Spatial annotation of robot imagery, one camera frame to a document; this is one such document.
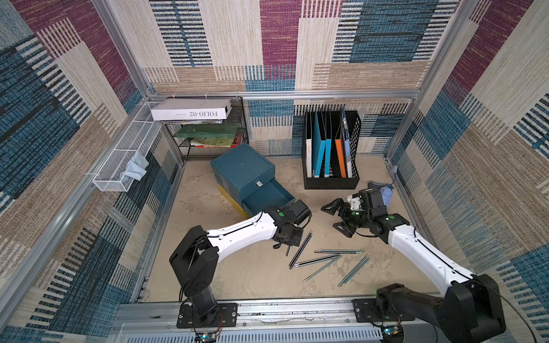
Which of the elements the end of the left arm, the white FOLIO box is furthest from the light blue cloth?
the end of the left arm

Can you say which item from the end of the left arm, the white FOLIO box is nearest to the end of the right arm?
the end of the left arm

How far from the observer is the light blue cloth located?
0.67 metres
